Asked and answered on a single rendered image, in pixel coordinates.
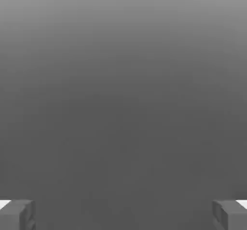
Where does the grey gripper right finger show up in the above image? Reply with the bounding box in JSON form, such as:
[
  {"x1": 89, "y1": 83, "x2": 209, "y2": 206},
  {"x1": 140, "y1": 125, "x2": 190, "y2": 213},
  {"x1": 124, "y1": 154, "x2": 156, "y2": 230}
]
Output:
[{"x1": 211, "y1": 199, "x2": 247, "y2": 230}]

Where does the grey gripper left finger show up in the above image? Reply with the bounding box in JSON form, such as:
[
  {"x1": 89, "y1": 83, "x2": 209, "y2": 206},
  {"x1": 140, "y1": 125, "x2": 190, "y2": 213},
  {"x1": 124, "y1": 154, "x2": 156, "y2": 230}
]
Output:
[{"x1": 0, "y1": 199, "x2": 37, "y2": 230}]

